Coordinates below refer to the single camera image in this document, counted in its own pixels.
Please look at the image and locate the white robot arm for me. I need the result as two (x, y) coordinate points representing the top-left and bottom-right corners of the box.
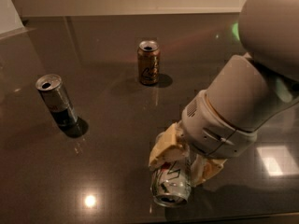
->
(149, 0), (299, 186)

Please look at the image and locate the white green 7up can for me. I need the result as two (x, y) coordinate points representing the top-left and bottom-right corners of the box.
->
(150, 156), (191, 207)

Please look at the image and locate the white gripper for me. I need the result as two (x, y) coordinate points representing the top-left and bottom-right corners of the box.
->
(149, 91), (257, 187)

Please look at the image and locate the brown soda can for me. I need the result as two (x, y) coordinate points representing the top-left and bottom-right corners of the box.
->
(137, 40), (161, 85)

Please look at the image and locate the slim silver black can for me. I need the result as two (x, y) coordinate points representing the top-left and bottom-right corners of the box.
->
(36, 74), (78, 128)

